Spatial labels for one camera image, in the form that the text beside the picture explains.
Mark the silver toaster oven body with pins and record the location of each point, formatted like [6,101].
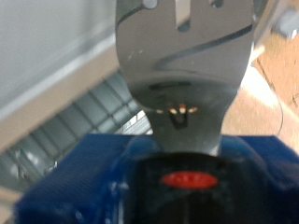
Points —
[46,37]

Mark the blue printed grip block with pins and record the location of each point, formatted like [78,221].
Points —
[71,174]

